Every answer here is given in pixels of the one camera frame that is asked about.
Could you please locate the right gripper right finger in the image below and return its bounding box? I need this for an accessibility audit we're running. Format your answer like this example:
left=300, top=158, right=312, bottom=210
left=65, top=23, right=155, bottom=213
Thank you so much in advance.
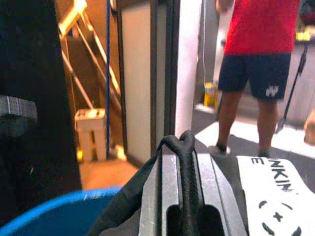
left=196, top=153, right=250, bottom=236

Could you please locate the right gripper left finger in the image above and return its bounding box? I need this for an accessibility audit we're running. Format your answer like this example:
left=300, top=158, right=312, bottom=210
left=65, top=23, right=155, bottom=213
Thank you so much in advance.
left=138, top=152, right=183, bottom=236

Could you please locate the black garment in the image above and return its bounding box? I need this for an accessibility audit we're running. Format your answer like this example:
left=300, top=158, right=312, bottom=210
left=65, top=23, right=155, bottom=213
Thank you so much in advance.
left=87, top=129, right=248, bottom=236

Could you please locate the yellow container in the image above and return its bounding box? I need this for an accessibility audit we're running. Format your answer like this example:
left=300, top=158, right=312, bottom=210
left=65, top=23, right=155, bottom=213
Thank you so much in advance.
left=203, top=82, right=219, bottom=108

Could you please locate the white plastic stool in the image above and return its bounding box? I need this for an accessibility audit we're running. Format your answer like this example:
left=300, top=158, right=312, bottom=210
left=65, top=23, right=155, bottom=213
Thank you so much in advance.
left=74, top=107, right=108, bottom=162

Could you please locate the blue plastic basin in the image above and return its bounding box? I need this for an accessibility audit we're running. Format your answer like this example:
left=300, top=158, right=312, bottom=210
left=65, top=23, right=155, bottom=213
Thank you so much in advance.
left=0, top=188, right=120, bottom=236

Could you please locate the dark framed sliding door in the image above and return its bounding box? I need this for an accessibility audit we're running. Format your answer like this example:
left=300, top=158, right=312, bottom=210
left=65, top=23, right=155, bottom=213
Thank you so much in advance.
left=115, top=0, right=181, bottom=169

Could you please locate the blue pole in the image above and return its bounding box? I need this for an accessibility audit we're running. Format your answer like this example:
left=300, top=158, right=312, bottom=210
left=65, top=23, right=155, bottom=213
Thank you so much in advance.
left=105, top=0, right=112, bottom=159

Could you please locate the person in red shirt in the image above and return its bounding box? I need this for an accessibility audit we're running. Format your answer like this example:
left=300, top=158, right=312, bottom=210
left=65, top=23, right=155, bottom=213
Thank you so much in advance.
left=207, top=0, right=305, bottom=158

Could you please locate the metal folding ladder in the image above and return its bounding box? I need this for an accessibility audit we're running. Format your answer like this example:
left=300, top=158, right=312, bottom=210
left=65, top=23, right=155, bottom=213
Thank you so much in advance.
left=57, top=0, right=124, bottom=125

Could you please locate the black upright panel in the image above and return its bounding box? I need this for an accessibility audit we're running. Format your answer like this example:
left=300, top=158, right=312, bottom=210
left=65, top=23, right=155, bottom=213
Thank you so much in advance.
left=0, top=0, right=82, bottom=228

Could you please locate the long black handled tool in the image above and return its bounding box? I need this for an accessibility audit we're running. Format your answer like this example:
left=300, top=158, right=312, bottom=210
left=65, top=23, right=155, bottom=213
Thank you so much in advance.
left=275, top=45, right=309, bottom=135

